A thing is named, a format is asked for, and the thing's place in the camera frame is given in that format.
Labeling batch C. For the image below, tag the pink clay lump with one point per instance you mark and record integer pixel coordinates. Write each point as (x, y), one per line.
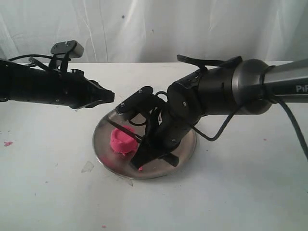
(122, 143)

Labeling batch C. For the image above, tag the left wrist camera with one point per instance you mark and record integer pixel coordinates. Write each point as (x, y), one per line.
(63, 52)

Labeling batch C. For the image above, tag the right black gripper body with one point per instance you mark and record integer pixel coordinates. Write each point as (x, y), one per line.
(164, 131)

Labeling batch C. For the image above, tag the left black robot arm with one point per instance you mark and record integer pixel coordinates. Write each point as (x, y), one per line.
(48, 86)

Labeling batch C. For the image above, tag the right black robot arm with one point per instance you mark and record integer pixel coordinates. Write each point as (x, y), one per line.
(232, 87)

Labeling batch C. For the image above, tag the white backdrop curtain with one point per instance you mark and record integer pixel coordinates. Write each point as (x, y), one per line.
(118, 31)

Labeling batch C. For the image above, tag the pink dough crumbs on table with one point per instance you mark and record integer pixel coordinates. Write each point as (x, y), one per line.
(7, 143)

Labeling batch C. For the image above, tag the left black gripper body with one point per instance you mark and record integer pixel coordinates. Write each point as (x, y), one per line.
(74, 87)

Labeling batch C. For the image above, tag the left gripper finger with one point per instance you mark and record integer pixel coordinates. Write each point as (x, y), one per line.
(93, 102)
(101, 93)

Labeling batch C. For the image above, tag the round stainless steel plate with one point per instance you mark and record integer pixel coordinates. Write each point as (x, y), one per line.
(121, 165)

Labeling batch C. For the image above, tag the black knife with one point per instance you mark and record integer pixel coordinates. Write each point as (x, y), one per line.
(130, 133)

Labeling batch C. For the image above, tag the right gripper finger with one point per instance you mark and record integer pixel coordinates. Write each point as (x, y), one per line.
(171, 159)
(144, 154)

